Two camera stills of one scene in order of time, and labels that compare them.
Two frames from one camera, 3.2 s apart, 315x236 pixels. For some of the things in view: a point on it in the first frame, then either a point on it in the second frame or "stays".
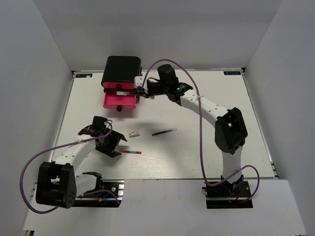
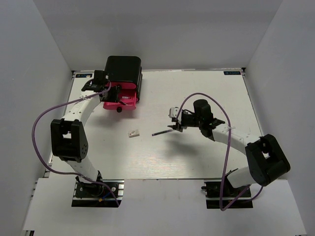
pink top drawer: (118, 85) stays
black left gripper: (116, 137) -> (114, 97)
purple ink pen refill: (164, 132) stays
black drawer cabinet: (122, 69) stays
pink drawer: (118, 102) stays
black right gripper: (148, 90) -> (178, 127)
